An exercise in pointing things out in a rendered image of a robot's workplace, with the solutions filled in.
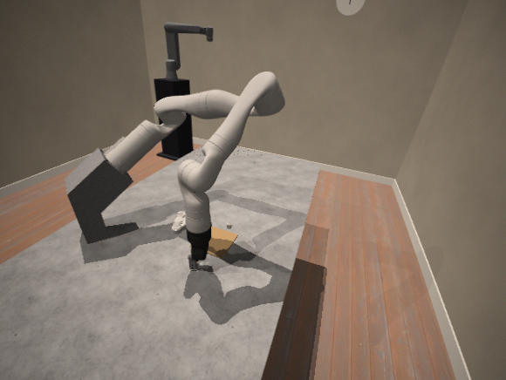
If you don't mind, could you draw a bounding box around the orange flat mat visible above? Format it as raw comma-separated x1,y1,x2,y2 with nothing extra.
207,227,238,259

